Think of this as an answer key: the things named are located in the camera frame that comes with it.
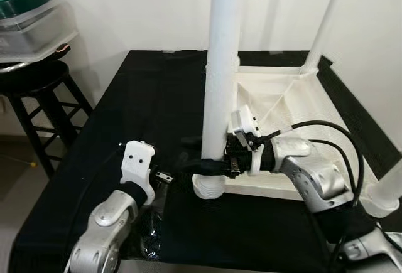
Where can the small grey tape patch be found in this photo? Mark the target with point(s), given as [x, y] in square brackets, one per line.
[168, 51]
[277, 52]

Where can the black tablecloth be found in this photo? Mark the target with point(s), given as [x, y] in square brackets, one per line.
[125, 97]

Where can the clear tape strip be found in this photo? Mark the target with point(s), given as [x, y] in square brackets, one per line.
[154, 232]

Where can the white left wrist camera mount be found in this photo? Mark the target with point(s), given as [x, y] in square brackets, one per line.
[137, 160]

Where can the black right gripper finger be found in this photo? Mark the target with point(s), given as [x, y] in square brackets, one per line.
[191, 140]
[204, 167]

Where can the clear plastic container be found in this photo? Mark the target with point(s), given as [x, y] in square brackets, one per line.
[34, 28]

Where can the black stool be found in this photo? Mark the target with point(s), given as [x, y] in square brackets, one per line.
[38, 81]

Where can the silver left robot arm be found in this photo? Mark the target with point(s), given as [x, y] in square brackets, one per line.
[103, 229]

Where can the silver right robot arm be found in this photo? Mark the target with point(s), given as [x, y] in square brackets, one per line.
[314, 172]

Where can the white plastic table top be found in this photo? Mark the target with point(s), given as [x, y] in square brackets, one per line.
[282, 97]

